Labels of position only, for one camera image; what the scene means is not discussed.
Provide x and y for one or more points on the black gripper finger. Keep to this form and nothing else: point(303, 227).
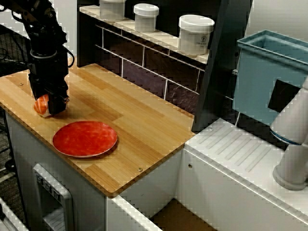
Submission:
point(57, 103)
point(39, 94)

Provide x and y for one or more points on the blue-grey plastic bin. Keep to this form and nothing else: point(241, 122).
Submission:
point(255, 72)

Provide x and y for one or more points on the black square patch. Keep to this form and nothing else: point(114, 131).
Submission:
point(284, 96)

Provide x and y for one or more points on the silver metal rail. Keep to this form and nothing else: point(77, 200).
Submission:
point(9, 216)

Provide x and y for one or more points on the plain white lidded jar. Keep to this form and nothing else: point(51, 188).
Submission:
point(145, 19)
point(111, 9)

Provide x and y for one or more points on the wooden countertop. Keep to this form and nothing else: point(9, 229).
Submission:
point(216, 180)

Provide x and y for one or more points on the white jar with printed label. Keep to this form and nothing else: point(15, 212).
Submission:
point(195, 36)

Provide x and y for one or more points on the toy salmon sushi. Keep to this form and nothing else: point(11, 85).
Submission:
point(41, 106)

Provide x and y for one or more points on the white toy faucet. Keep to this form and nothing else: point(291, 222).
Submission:
point(291, 163)

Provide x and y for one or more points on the black upright panel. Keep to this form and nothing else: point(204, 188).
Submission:
point(223, 60)

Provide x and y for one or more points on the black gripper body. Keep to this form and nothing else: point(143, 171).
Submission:
point(48, 74)

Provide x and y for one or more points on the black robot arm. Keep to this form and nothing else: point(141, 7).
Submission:
point(41, 24)

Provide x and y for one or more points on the grey toy oven panel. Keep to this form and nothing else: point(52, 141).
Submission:
point(67, 204)

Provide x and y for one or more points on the red round plate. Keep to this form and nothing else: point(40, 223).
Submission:
point(84, 139)

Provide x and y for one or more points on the dark tiled backsplash shelf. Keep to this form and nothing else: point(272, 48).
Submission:
point(144, 72)

